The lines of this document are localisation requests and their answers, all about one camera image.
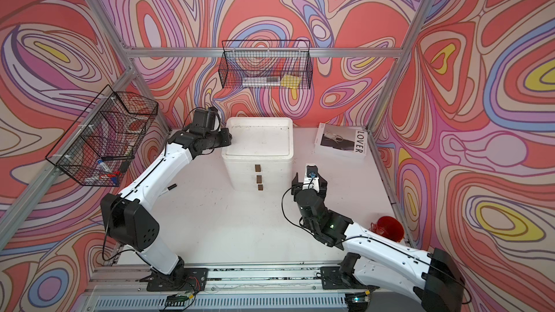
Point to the red metal cup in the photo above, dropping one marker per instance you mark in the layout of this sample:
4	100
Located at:
389	227

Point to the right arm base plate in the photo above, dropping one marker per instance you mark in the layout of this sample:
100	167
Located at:
342	276

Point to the black wire basket back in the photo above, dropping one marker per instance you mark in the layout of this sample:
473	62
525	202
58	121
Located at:
262	63

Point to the white drawer cabinet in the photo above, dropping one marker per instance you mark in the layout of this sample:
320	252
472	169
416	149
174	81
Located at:
265	141

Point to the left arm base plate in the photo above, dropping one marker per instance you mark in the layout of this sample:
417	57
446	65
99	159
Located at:
181	279

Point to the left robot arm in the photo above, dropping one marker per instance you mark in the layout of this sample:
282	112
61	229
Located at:
127	216

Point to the LOVER book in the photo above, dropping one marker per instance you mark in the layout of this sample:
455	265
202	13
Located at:
349	142

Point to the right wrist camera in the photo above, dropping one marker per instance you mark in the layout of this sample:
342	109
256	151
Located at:
311	178

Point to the blue red marker in basket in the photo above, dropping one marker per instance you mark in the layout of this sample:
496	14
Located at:
112	175

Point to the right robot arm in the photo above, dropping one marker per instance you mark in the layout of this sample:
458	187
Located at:
429	277

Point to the black wire basket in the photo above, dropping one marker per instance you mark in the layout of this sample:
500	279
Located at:
110	128
262	63

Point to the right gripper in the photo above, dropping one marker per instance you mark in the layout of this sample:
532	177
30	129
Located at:
296	187

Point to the black wire basket left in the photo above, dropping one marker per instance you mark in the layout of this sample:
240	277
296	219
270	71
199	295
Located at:
110	128

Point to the yellow item in basket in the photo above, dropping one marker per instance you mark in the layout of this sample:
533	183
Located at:
290	81

